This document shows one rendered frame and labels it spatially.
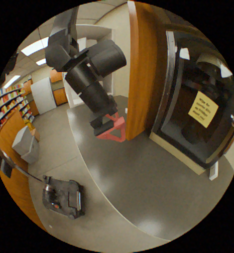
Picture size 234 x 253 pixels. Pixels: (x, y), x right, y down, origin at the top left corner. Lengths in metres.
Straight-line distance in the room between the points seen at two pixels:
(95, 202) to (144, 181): 1.03
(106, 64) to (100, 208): 1.29
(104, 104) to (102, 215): 1.25
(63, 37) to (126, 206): 0.41
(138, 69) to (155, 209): 0.40
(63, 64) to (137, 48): 0.18
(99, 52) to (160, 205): 0.40
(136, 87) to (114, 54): 0.11
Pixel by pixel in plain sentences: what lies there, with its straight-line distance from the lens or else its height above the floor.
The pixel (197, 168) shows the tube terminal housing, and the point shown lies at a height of 0.96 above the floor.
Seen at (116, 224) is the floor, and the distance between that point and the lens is 1.28.
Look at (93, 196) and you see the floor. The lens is 1.24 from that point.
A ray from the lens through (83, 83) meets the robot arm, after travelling 0.15.
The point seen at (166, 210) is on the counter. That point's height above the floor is 0.94.
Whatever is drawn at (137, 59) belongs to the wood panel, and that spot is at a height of 1.25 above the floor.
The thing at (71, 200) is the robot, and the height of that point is 0.24.
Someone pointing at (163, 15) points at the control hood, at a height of 1.44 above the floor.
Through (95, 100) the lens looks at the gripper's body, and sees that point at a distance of 0.16.
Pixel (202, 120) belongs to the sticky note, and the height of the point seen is 1.14.
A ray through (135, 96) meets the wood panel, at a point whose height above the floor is 1.14.
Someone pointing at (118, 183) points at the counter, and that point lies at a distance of 0.26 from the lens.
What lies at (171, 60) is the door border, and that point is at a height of 1.27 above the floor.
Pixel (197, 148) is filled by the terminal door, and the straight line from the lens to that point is 0.31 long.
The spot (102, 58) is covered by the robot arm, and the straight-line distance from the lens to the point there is 0.15.
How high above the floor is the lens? 1.20
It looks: 38 degrees down
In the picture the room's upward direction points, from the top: straight up
